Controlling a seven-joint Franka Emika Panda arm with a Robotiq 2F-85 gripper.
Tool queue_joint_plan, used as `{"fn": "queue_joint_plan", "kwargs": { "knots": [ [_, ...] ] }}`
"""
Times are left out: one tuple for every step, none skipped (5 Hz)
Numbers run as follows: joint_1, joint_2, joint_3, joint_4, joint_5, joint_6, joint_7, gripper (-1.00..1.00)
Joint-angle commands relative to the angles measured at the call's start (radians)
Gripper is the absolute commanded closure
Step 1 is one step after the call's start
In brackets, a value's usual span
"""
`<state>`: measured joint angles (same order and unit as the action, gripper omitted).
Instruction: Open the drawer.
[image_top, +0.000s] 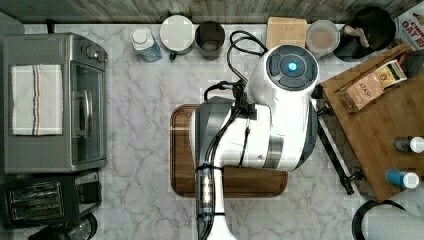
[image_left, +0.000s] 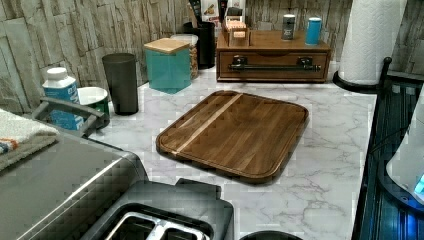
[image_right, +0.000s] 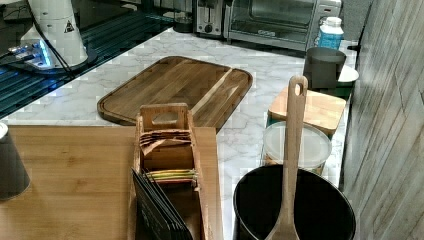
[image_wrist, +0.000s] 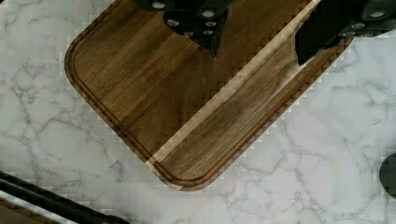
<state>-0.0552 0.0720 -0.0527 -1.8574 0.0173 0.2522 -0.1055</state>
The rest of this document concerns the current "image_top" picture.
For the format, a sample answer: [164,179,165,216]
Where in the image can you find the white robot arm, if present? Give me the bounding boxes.
[189,45,319,240]

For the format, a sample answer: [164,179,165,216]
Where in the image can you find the wooden drawer organizer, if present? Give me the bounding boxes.
[322,43,424,200]

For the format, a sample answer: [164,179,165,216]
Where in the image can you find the wooden cutting board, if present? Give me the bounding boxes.
[170,104,288,198]

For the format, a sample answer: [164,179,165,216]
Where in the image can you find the dark grey tumbler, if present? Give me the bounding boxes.
[195,21,225,61]

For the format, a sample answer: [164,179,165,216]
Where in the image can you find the white green mug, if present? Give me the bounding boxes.
[160,15,195,61]

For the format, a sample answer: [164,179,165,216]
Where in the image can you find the white blue plastic bottle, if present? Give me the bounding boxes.
[131,28,162,63]

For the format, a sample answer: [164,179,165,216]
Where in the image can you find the clear jar with nuts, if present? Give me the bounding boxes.
[306,20,340,58]

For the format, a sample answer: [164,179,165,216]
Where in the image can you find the stash tea box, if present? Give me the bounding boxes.
[336,60,407,112]

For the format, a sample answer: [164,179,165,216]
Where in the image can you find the silver toaster oven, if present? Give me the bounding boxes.
[2,32,107,174]

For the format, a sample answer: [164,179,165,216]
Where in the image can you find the white striped towel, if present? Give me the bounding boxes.
[11,64,63,136]

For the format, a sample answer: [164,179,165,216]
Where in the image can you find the black utensil holder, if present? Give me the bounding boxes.
[334,6,396,62]

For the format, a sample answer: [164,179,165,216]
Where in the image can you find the paper towel roll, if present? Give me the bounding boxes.
[363,191,424,240]

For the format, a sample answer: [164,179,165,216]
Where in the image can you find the black toaster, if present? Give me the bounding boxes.
[1,170,102,229]

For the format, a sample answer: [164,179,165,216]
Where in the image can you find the grey shaker white cap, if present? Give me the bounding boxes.
[393,136,424,153]

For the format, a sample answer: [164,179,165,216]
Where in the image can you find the blue shaker white cap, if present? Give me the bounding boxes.
[386,169,420,189]

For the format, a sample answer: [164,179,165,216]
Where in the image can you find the oat cereal box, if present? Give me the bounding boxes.
[396,2,424,51]

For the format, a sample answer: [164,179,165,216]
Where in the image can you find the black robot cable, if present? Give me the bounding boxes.
[195,30,270,240]

